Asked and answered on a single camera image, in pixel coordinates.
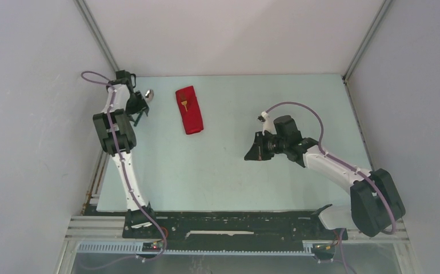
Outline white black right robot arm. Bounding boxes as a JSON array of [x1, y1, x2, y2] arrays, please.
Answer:
[[244, 112, 406, 239]]

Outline aluminium frame post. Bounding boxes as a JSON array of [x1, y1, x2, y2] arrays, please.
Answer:
[[343, 0, 394, 83], [73, 0, 119, 71]]

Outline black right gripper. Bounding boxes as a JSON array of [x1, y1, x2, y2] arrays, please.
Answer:
[[244, 132, 287, 161]]

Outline right aluminium frame post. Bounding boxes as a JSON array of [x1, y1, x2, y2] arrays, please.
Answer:
[[343, 0, 394, 83]]

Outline gold fork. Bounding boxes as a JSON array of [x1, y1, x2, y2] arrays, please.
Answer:
[[181, 100, 188, 112]]

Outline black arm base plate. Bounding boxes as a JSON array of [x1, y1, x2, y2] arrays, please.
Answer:
[[122, 211, 348, 251]]

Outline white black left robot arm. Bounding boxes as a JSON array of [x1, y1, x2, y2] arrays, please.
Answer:
[[93, 70, 158, 238]]

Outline red satin napkin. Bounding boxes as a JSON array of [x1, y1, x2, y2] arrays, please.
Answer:
[[175, 86, 204, 135]]

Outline silver spoon teal handle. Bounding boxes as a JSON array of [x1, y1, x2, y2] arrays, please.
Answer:
[[133, 89, 154, 127]]

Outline white slotted cable duct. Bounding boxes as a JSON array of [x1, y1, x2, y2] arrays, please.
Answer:
[[77, 241, 314, 256]]

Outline left aluminium frame post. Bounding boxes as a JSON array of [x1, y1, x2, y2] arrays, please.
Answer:
[[73, 0, 119, 71]]

